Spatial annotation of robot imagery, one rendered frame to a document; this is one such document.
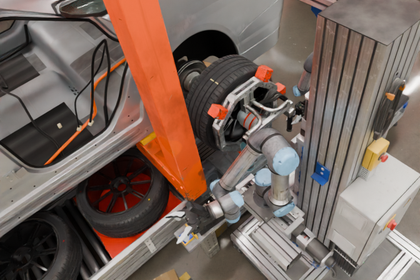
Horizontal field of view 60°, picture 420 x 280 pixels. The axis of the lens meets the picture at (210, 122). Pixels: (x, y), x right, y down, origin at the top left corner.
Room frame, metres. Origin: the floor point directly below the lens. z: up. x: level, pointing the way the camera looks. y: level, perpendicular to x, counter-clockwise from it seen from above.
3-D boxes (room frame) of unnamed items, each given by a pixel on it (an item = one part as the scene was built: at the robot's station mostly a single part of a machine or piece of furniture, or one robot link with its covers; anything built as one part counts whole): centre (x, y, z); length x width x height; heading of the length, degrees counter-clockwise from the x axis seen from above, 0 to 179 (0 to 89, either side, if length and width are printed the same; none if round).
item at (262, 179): (1.02, -0.24, 0.98); 0.13 x 0.12 x 0.14; 17
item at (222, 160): (1.77, -0.16, 0.32); 0.40 x 0.30 x 0.28; 122
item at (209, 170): (1.69, 0.19, 0.26); 0.42 x 0.18 x 0.35; 32
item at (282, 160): (0.89, -0.27, 1.19); 0.15 x 0.12 x 0.55; 17
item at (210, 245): (1.11, 0.18, 0.21); 0.10 x 0.10 x 0.42; 32
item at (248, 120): (1.57, -0.29, 0.85); 0.21 x 0.14 x 0.14; 32
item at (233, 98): (1.63, -0.25, 0.85); 0.54 x 0.07 x 0.54; 122
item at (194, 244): (1.13, 0.16, 0.44); 0.43 x 0.17 x 0.03; 122
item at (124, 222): (1.54, 0.74, 0.39); 0.66 x 0.66 x 0.24
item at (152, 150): (1.64, 0.39, 0.69); 0.52 x 0.17 x 0.35; 32
